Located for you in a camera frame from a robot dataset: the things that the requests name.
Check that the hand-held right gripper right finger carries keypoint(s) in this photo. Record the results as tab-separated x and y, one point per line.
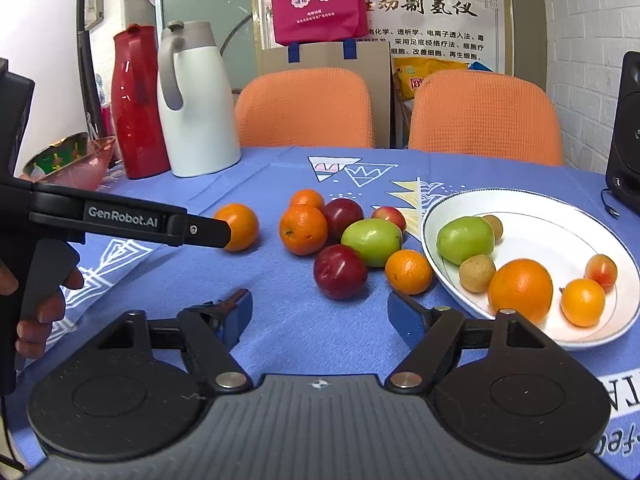
405	317

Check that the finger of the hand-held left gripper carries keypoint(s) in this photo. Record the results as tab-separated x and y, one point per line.
207	232

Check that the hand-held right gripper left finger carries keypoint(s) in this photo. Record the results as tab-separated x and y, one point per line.
235	317

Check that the dark red plum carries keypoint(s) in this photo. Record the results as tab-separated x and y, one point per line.
345	217
340	272

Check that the green apple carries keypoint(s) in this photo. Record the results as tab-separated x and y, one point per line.
372	242

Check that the small red apple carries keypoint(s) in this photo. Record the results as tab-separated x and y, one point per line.
390	216

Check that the white plate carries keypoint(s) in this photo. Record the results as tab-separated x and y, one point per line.
540	230

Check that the yellowish orange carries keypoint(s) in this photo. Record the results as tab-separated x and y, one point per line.
582	302

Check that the small red yellow plum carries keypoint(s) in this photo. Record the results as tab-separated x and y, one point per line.
601	270

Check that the person's left hand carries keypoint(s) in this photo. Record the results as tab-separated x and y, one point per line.
37	337

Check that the blue printed tablecloth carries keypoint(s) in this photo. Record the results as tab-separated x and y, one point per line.
280	310

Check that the green patterned bowl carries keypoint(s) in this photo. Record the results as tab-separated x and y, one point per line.
55	157

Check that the white thermos jug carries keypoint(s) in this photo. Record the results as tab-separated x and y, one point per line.
205	125

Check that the red thermos jug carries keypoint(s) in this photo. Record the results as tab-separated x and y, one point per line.
140	120

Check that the orange chair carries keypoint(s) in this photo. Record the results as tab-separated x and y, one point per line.
485	120
305	110

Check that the magenta tote bag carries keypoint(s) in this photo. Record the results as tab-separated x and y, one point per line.
317	15

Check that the yellow snack bag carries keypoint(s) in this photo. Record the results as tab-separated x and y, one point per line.
425	72

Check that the blue packet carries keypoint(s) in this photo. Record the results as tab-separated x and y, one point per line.
480	66

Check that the black speaker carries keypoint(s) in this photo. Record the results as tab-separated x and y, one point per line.
627	135

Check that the wall poster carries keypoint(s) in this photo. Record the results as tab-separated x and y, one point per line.
440	30

